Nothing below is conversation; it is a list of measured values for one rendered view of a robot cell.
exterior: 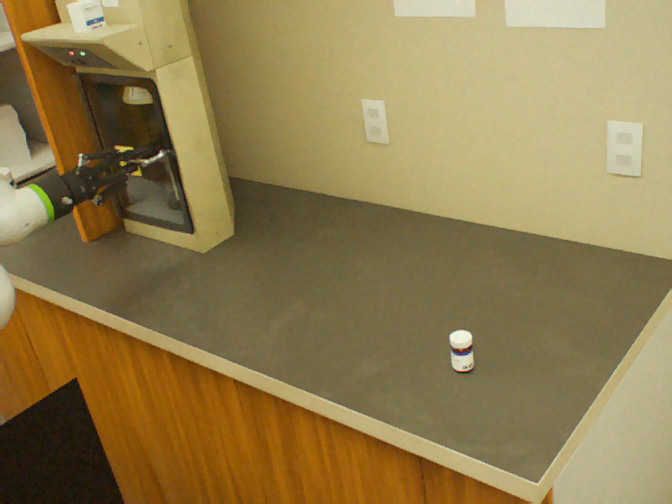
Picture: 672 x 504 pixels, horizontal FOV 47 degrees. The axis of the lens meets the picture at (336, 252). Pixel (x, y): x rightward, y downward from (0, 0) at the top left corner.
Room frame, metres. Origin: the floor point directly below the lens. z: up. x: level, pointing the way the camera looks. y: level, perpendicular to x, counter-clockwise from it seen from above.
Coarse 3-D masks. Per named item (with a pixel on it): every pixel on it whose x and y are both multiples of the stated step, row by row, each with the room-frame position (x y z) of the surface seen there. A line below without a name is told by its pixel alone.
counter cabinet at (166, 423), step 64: (64, 320) 1.72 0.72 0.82; (0, 384) 2.14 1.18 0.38; (128, 384) 1.57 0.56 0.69; (192, 384) 1.38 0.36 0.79; (640, 384) 1.11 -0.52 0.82; (128, 448) 1.65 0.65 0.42; (192, 448) 1.44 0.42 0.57; (256, 448) 1.27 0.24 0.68; (320, 448) 1.14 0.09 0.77; (384, 448) 1.02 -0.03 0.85; (640, 448) 1.12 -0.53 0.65
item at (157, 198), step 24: (96, 96) 1.88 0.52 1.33; (120, 96) 1.81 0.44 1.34; (144, 96) 1.75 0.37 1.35; (96, 120) 1.90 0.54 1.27; (120, 120) 1.83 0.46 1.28; (144, 120) 1.77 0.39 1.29; (120, 144) 1.85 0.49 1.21; (144, 144) 1.78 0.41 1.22; (168, 144) 1.72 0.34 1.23; (120, 168) 1.87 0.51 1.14; (144, 168) 1.80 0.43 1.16; (168, 168) 1.74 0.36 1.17; (120, 192) 1.90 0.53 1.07; (144, 192) 1.82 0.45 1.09; (168, 192) 1.75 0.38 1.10; (144, 216) 1.84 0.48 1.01; (168, 216) 1.77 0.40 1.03
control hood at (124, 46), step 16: (32, 32) 1.86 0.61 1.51; (48, 32) 1.82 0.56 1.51; (64, 32) 1.78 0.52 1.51; (96, 32) 1.71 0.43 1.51; (112, 32) 1.68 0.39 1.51; (128, 32) 1.69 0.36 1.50; (144, 32) 1.72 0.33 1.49; (80, 48) 1.73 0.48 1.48; (96, 48) 1.69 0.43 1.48; (112, 48) 1.65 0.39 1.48; (128, 48) 1.68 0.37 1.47; (144, 48) 1.71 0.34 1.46; (64, 64) 1.91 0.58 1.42; (112, 64) 1.75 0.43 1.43; (128, 64) 1.70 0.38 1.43; (144, 64) 1.70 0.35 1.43
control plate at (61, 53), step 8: (48, 48) 1.83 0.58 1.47; (56, 48) 1.80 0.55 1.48; (64, 48) 1.78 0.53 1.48; (72, 48) 1.76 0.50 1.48; (56, 56) 1.87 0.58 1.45; (64, 56) 1.84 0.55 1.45; (72, 56) 1.81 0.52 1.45; (80, 56) 1.79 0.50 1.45; (88, 56) 1.76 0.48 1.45; (96, 56) 1.74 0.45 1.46; (72, 64) 1.88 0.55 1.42; (80, 64) 1.85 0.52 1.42; (88, 64) 1.82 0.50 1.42; (96, 64) 1.80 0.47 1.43; (104, 64) 1.77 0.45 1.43
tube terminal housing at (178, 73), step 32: (64, 0) 1.91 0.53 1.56; (128, 0) 1.74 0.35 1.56; (160, 0) 1.76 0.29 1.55; (160, 32) 1.75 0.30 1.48; (192, 32) 1.94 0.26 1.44; (160, 64) 1.73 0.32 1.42; (192, 64) 1.80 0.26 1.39; (160, 96) 1.73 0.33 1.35; (192, 96) 1.78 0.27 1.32; (192, 128) 1.77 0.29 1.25; (192, 160) 1.75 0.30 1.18; (192, 192) 1.73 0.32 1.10; (224, 192) 1.80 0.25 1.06; (128, 224) 1.92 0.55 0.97; (224, 224) 1.78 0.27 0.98
